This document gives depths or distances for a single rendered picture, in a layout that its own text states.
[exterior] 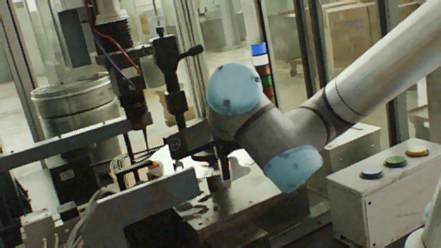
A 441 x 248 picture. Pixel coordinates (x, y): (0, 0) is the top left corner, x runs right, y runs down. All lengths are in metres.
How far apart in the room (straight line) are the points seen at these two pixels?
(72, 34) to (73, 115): 0.59
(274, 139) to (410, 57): 0.20
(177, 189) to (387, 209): 0.43
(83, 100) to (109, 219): 0.82
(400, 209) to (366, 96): 0.44
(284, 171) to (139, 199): 0.37
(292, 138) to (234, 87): 0.10
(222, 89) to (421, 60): 0.25
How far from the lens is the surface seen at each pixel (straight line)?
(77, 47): 1.11
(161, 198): 0.90
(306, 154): 0.61
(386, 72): 0.63
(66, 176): 1.41
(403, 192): 1.03
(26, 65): 2.04
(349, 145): 1.18
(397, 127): 1.20
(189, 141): 0.79
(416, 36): 0.61
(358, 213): 0.97
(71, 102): 1.64
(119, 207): 0.88
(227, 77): 0.61
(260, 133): 0.60
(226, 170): 0.84
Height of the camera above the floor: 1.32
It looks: 16 degrees down
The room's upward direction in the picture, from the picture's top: 12 degrees counter-clockwise
